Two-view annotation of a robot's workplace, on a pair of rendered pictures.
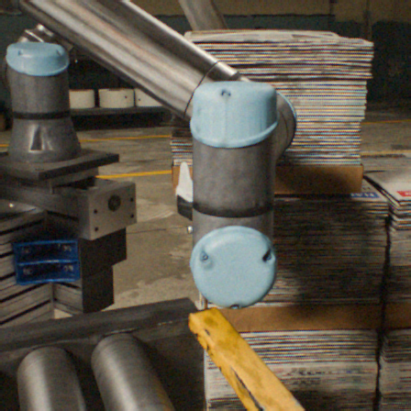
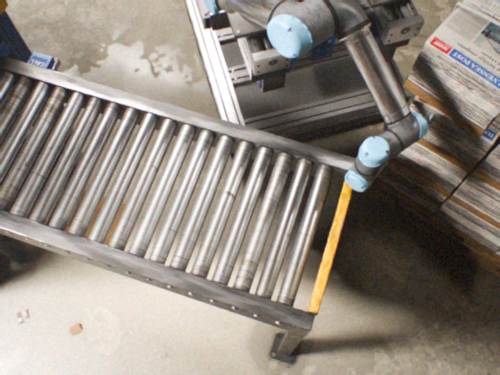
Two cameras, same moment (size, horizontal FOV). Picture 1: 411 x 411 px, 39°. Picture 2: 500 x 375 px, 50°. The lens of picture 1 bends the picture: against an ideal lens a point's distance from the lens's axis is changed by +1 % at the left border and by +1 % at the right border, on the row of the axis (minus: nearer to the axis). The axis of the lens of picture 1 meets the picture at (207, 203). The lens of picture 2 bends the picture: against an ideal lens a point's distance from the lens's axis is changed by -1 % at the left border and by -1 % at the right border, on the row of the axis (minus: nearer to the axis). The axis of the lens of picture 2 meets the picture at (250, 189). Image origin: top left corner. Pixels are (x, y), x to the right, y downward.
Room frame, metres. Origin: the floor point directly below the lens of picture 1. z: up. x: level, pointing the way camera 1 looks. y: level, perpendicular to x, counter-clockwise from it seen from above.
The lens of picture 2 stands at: (-0.19, -0.17, 2.30)
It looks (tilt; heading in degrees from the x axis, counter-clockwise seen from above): 68 degrees down; 39
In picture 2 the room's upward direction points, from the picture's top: straight up
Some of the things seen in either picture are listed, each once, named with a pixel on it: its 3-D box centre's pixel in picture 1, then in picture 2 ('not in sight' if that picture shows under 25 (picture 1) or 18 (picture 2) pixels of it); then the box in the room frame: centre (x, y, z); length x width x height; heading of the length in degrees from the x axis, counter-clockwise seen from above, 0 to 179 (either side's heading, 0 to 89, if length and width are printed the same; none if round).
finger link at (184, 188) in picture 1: (185, 183); not in sight; (0.77, 0.03, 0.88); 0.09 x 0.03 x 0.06; 28
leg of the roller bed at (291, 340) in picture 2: not in sight; (291, 338); (0.07, -0.14, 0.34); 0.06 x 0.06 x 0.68; 21
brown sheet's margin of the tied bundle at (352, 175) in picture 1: (262, 168); (455, 91); (0.93, -0.09, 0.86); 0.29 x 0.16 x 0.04; 88
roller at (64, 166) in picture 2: not in sight; (68, 158); (0.01, 0.74, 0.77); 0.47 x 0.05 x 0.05; 21
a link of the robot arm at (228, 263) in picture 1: (232, 249); (364, 170); (0.51, -0.02, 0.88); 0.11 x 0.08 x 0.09; 1
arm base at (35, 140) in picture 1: (43, 132); not in sight; (1.24, 0.35, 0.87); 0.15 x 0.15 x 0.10
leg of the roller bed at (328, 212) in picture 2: not in sight; (327, 212); (0.54, 0.04, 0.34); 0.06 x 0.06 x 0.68; 21
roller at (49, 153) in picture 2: not in sight; (49, 153); (-0.02, 0.80, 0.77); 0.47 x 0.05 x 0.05; 21
